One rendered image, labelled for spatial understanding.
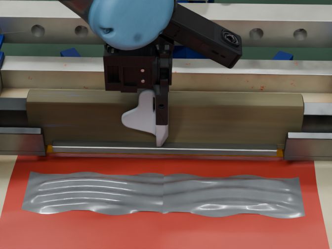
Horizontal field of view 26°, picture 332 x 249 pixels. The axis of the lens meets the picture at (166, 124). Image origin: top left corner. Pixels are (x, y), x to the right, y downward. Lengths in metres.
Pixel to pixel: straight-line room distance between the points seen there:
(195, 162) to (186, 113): 0.09
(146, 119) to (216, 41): 0.14
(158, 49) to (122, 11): 0.26
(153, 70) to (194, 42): 0.06
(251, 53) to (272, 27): 1.77
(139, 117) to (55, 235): 0.18
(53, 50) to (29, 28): 1.78
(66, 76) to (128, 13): 0.51
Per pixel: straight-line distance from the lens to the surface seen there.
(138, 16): 0.61
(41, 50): 2.94
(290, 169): 0.99
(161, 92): 0.86
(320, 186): 0.97
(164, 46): 0.86
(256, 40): 1.14
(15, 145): 0.97
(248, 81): 1.10
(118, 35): 0.61
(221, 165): 0.98
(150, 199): 0.92
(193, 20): 0.86
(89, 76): 1.10
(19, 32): 1.16
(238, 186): 0.95
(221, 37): 0.87
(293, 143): 0.95
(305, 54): 2.93
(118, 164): 0.98
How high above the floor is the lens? 1.63
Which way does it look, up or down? 40 degrees down
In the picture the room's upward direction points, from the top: straight up
